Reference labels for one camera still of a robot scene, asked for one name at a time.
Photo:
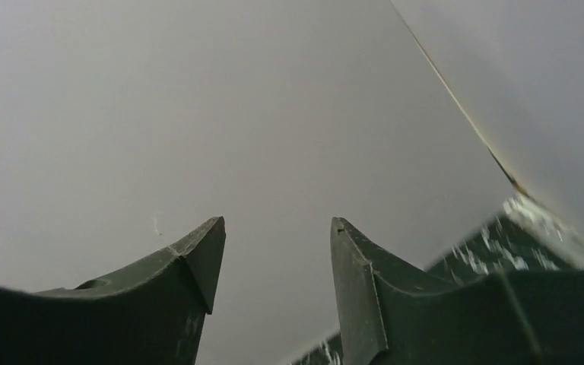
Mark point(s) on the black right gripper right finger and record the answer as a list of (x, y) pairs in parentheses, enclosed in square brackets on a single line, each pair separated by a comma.
[(391, 312)]

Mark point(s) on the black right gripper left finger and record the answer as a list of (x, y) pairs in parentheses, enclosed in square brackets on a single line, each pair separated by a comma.
[(151, 311)]

